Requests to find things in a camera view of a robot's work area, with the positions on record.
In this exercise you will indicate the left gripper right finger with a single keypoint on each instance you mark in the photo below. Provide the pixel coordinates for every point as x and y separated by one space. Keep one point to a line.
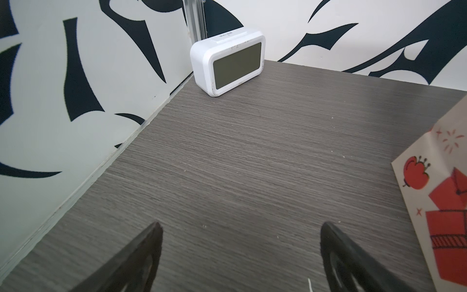
347 265

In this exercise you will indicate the white digital clock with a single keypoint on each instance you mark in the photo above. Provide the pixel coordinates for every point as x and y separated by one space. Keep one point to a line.
223 62

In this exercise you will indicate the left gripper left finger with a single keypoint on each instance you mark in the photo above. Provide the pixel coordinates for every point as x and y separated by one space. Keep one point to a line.
132 269

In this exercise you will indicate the red white paper bag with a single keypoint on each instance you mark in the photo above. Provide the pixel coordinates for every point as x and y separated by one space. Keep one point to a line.
432 175

